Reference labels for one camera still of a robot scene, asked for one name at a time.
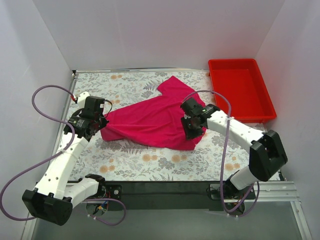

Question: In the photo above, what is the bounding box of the magenta t shirt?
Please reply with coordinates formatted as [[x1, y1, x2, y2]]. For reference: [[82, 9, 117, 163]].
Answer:
[[100, 76, 203, 151]]

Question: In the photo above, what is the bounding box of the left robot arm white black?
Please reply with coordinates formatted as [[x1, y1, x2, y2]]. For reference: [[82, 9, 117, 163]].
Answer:
[[22, 92, 108, 226]]

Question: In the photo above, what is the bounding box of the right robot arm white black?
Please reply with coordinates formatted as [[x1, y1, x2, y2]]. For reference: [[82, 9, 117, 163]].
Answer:
[[180, 97, 288, 199]]

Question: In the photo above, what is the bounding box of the floral patterned table mat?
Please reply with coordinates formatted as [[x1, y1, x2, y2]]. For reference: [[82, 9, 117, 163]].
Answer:
[[69, 70, 249, 181]]

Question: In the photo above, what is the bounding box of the red plastic bin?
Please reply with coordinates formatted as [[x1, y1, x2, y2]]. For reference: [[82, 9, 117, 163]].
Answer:
[[208, 58, 277, 124]]

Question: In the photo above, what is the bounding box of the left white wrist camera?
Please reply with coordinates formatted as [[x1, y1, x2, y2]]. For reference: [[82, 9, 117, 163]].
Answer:
[[70, 91, 90, 104]]

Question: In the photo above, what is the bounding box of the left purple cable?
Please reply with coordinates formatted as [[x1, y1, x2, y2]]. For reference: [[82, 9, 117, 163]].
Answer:
[[0, 84, 126, 227]]

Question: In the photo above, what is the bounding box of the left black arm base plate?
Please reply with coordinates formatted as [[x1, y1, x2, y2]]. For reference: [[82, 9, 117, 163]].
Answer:
[[100, 184, 123, 200]]

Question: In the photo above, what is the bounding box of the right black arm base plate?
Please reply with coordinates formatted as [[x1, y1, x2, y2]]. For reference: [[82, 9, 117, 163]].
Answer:
[[205, 183, 256, 201]]

